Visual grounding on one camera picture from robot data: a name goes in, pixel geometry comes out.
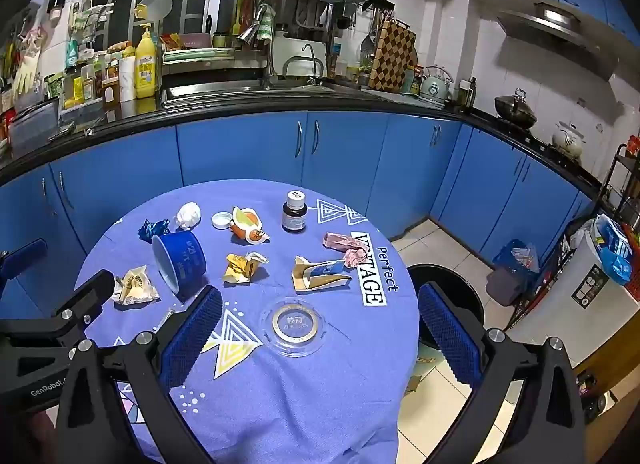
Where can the white bag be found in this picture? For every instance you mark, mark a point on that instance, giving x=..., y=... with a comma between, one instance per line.
x=188, y=215

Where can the orange snack packet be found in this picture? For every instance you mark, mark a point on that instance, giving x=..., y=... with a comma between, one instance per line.
x=245, y=226

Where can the steel kitchen faucet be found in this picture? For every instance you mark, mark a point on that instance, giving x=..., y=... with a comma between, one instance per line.
x=270, y=63

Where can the black metal shelf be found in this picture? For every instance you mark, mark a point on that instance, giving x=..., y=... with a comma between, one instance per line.
x=620, y=168

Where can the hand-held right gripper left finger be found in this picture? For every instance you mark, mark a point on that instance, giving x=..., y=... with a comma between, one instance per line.
x=192, y=339

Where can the clear plastic lid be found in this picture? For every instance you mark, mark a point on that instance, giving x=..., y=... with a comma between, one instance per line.
x=295, y=316

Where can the clear storage box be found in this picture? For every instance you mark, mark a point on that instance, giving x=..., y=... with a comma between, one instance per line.
x=35, y=123

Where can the black trash bin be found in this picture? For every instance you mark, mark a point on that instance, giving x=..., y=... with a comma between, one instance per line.
x=465, y=294

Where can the blue base cabinets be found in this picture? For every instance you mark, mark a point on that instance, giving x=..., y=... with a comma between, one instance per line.
x=240, y=153

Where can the yellow wrapper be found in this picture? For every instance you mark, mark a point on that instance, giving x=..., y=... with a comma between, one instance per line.
x=240, y=269

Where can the brown medicine bottle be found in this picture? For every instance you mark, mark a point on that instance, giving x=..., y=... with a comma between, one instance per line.
x=294, y=218

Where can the torn cardboard box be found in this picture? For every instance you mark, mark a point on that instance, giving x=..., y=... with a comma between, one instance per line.
x=320, y=276

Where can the row of condiment jars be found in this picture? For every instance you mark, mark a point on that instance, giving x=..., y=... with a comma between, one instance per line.
x=80, y=83

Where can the small grey bin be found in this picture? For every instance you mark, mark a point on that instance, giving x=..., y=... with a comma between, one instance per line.
x=505, y=284

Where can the black wok with lid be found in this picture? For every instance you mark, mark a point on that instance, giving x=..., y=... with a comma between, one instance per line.
x=515, y=111

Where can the white plastic scoop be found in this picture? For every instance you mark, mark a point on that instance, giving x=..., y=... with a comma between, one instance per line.
x=155, y=1

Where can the black kitchen countertop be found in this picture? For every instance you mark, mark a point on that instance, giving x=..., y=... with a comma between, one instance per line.
x=225, y=108

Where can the blue foil snack wrapper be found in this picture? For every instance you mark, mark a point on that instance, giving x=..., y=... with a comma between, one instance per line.
x=152, y=230

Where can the checkered wooden cutting board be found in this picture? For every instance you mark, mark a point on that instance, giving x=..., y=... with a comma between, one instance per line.
x=392, y=58

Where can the pale rubber gloves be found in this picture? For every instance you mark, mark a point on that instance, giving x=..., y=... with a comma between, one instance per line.
x=27, y=68

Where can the white marbled cup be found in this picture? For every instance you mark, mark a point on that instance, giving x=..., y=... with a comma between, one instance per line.
x=127, y=78

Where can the mint green kettle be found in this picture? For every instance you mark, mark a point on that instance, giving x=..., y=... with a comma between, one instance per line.
x=434, y=88

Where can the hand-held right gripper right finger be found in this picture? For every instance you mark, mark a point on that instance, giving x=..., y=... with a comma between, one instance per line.
x=450, y=339

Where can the white bottle cap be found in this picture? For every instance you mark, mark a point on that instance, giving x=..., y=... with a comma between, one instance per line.
x=222, y=220

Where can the yellow dish soap bottle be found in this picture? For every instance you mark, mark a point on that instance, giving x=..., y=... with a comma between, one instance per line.
x=146, y=68

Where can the blue paper cup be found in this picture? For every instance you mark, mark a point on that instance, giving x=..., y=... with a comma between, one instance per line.
x=187, y=259

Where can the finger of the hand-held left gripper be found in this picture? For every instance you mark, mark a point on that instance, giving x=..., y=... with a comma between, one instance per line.
x=92, y=291
x=22, y=256

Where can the pale green tray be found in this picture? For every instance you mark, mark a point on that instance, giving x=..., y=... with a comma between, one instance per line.
x=197, y=54

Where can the beige snack wrapper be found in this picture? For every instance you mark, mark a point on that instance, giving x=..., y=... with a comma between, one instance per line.
x=132, y=286

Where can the large white bin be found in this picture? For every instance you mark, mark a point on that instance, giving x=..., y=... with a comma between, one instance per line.
x=560, y=304

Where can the pink wrapper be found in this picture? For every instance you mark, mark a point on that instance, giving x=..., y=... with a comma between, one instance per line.
x=345, y=243

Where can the blue plastic bag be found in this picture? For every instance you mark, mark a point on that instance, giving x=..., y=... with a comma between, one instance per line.
x=612, y=249

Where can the steel range hood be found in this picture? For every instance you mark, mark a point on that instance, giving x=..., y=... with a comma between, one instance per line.
x=555, y=26

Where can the steel kitchen sink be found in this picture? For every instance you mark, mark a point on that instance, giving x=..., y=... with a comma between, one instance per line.
x=225, y=89

